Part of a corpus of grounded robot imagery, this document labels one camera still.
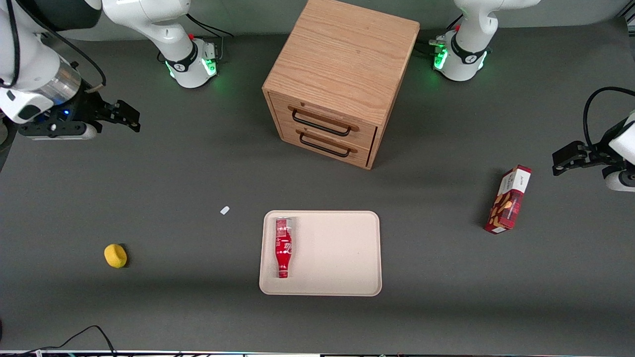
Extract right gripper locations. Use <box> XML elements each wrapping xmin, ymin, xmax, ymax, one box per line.
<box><xmin>52</xmin><ymin>92</ymin><xmax>141</xmax><ymax>132</ymax></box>

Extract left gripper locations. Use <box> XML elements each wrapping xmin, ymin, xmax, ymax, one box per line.
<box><xmin>552</xmin><ymin>119</ymin><xmax>634</xmax><ymax>177</ymax></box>

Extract red coke bottle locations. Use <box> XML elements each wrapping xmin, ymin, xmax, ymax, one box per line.
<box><xmin>275</xmin><ymin>217</ymin><xmax>294</xmax><ymax>279</ymax></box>

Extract cream plastic tray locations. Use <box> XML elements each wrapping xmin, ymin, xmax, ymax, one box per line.
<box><xmin>259</xmin><ymin>210</ymin><xmax>383</xmax><ymax>297</ymax></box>

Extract red snack box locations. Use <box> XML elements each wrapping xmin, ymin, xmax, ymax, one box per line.
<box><xmin>484</xmin><ymin>165</ymin><xmax>532</xmax><ymax>235</ymax></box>

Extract wooden drawer cabinet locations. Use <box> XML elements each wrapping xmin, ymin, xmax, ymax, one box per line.
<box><xmin>262</xmin><ymin>0</ymin><xmax>421</xmax><ymax>171</ymax></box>

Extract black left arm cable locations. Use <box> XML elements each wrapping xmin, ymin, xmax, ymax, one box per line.
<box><xmin>582</xmin><ymin>86</ymin><xmax>635</xmax><ymax>147</ymax></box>

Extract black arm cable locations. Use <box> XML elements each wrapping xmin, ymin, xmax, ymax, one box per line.
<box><xmin>582</xmin><ymin>86</ymin><xmax>635</xmax><ymax>147</ymax></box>
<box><xmin>2</xmin><ymin>0</ymin><xmax>107</xmax><ymax>90</ymax></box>

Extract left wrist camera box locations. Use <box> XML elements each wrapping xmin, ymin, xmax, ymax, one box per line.
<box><xmin>602</xmin><ymin>166</ymin><xmax>635</xmax><ymax>193</ymax></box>

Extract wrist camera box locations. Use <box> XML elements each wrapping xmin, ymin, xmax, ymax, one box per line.
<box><xmin>18</xmin><ymin>121</ymin><xmax>98</xmax><ymax>141</ymax></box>
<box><xmin>602</xmin><ymin>166</ymin><xmax>635</xmax><ymax>193</ymax></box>

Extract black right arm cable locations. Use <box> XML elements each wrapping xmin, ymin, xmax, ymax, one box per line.
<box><xmin>2</xmin><ymin>0</ymin><xmax>107</xmax><ymax>90</ymax></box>

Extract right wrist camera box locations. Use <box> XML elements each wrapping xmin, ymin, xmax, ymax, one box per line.
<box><xmin>18</xmin><ymin>121</ymin><xmax>98</xmax><ymax>141</ymax></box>

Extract black right base cable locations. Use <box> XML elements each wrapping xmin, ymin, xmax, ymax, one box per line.
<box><xmin>186</xmin><ymin>13</ymin><xmax>235</xmax><ymax>38</ymax></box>

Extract yellow sponge ring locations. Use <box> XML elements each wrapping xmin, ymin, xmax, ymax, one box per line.
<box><xmin>104</xmin><ymin>243</ymin><xmax>128</xmax><ymax>269</ymax></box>

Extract left base cable connectors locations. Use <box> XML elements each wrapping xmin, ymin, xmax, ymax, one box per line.
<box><xmin>416</xmin><ymin>38</ymin><xmax>448</xmax><ymax>56</ymax></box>

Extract black upper drawer handle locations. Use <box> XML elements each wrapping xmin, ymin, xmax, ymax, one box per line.
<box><xmin>291</xmin><ymin>108</ymin><xmax>354</xmax><ymax>137</ymax></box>

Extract black drawer handle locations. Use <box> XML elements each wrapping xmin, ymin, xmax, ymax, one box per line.
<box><xmin>291</xmin><ymin>108</ymin><xmax>354</xmax><ymax>137</ymax></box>
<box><xmin>298</xmin><ymin>131</ymin><xmax>352</xmax><ymax>158</ymax></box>

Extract black lower drawer handle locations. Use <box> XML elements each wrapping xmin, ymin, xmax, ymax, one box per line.
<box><xmin>298</xmin><ymin>131</ymin><xmax>352</xmax><ymax>158</ymax></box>

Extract black cable at table edge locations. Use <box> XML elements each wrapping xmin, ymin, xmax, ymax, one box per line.
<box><xmin>20</xmin><ymin>325</ymin><xmax>118</xmax><ymax>357</ymax></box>

